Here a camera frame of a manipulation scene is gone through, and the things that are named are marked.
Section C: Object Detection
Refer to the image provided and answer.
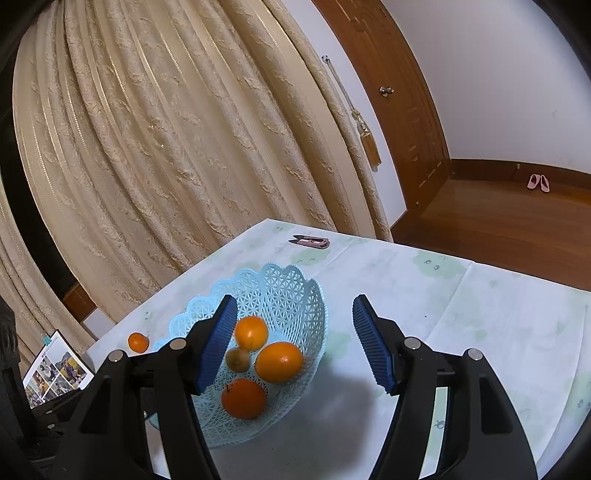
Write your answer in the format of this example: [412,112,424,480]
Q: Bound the beige patterned curtain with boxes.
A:
[0,182,98,361]
[11,0,394,319]

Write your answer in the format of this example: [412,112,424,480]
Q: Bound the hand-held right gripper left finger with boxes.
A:
[48,294,238,480]

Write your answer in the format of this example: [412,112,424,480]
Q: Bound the pink thread snips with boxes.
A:
[289,234,330,249]

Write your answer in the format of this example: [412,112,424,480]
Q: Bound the brown wooden door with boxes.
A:
[314,0,451,209]

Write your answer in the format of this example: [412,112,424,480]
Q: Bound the large orange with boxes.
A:
[255,342,305,384]

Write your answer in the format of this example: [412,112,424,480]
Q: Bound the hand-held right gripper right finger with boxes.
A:
[352,294,539,480]

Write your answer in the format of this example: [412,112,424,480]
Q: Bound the photo collage print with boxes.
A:
[22,329,95,409]

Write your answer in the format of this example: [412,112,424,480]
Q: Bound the light blue plastic basket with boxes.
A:
[147,261,329,449]

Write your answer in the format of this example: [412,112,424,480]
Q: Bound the small yellow-brown fruit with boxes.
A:
[225,347,252,373]

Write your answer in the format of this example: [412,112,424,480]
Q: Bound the curtain tieback tassel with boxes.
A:
[321,55,383,173]

